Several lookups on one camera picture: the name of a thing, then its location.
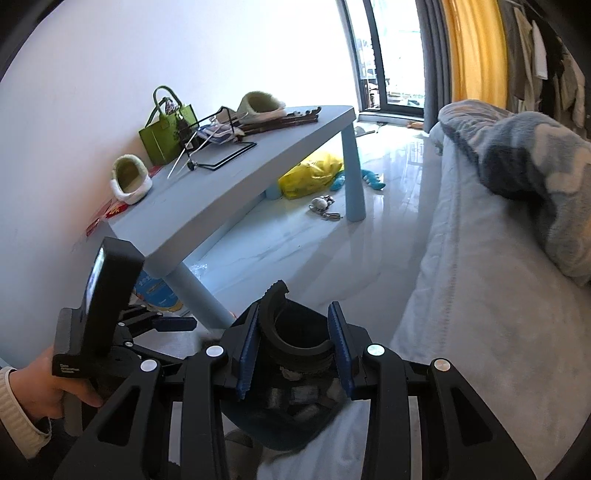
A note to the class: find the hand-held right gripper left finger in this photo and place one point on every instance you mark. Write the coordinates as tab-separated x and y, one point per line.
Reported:
247	355

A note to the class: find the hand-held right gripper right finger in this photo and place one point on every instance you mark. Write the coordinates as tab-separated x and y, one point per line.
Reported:
344	355

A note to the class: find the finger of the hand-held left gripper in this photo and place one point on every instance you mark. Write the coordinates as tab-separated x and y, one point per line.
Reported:
138	353
178	324

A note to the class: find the black tape roll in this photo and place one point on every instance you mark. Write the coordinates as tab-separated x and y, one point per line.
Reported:
295	357

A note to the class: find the black trash bin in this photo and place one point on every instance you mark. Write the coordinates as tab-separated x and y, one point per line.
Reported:
268	434

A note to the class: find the person's left hand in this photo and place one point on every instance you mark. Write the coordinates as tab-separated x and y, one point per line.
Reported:
46	387

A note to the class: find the blue printed carton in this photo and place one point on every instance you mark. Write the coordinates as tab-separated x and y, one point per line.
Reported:
157	290

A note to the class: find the red packet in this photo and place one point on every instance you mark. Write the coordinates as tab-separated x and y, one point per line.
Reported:
92	227
154	172
114	210

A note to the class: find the green fluffy slipper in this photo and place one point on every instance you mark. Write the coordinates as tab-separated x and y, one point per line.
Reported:
138	189
258	108

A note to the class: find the white thin sticks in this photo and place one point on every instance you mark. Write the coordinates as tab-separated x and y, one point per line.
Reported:
184	157

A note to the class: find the light blue table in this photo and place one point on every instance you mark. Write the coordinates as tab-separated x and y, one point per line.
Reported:
231	184

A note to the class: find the green handbag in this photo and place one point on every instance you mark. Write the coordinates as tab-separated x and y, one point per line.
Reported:
161	143

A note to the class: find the blue plush toy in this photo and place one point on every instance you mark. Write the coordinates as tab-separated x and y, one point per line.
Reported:
371	179

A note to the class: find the yellow plastic bag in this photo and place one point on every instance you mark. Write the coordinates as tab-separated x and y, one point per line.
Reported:
309	177

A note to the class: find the small blue white packets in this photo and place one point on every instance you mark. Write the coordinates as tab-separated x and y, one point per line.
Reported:
221	134

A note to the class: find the white floor slipper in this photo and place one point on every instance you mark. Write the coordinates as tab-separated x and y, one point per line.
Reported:
364	133

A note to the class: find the dark wooden sticks bundle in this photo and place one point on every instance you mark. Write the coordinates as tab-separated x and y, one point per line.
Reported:
286	121

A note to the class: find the brown floor slipper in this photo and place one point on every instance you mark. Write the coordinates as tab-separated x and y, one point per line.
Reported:
414	123

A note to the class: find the black framed glass door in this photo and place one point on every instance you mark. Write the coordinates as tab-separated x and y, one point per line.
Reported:
397	110

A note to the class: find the blue printed fleece blanket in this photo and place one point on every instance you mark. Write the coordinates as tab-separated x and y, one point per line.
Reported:
531	152

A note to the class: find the grey curtain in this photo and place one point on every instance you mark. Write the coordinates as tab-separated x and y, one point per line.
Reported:
434	55

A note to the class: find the yellow curtain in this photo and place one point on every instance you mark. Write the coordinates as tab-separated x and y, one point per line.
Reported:
475	46

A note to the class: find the grey hanging coat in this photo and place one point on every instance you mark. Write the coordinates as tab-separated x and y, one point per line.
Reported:
515	55

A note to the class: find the black hanging jacket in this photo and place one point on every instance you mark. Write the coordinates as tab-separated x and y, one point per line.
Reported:
556	78

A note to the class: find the beige hanging garment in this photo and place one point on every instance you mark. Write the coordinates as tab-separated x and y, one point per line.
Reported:
575	87

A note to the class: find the white hanging shirt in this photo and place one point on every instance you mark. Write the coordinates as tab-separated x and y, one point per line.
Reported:
540	50

